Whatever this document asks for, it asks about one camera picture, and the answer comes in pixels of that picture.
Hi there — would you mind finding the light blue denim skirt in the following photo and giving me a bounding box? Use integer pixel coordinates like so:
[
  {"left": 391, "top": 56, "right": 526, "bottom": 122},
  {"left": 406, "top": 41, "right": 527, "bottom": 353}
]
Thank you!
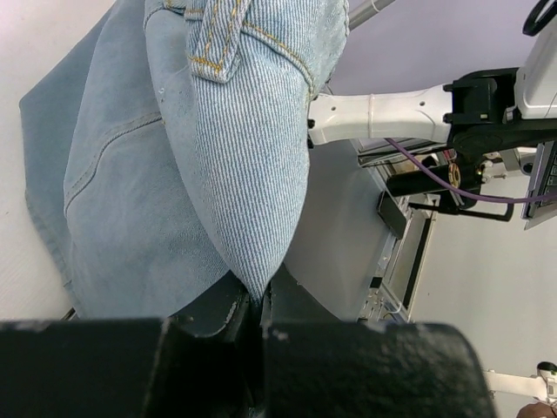
[{"left": 19, "top": 1, "right": 349, "bottom": 319}]

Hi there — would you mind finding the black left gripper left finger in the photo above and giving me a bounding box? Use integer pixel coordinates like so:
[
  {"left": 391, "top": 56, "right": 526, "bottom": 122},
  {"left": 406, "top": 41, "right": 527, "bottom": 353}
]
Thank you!
[{"left": 1, "top": 278, "right": 257, "bottom": 417}]

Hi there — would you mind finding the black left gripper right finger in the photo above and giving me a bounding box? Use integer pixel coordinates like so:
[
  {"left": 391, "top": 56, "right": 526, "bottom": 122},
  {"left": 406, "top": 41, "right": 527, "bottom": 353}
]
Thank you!
[{"left": 261, "top": 268, "right": 496, "bottom": 417}]

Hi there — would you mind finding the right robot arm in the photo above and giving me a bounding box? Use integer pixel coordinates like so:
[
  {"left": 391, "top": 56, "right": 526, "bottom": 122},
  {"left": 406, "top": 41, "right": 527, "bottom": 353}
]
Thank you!
[{"left": 308, "top": 1, "right": 556, "bottom": 227}]

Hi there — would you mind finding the metal clothes rack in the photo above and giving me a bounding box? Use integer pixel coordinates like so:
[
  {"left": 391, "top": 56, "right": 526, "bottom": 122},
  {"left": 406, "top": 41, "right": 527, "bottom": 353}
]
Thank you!
[{"left": 349, "top": 0, "right": 394, "bottom": 30}]

